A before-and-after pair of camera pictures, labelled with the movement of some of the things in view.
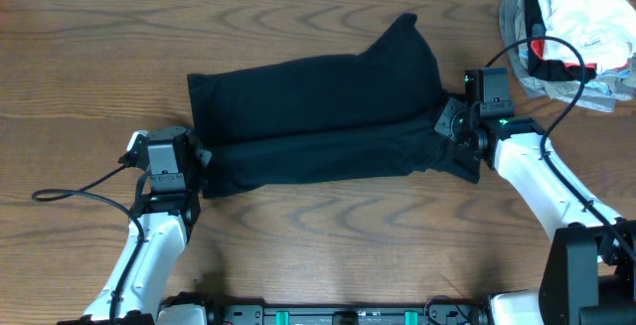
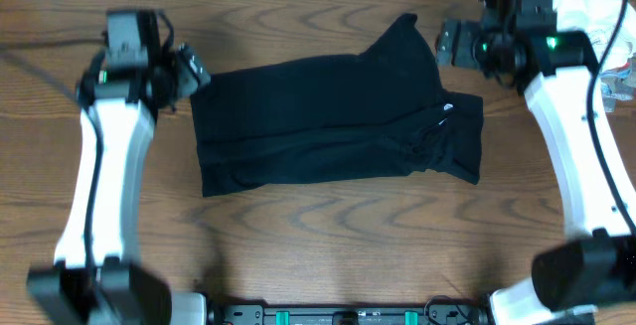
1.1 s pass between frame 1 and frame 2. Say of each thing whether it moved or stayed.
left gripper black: moved
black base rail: stayed
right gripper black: moved
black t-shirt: stayed
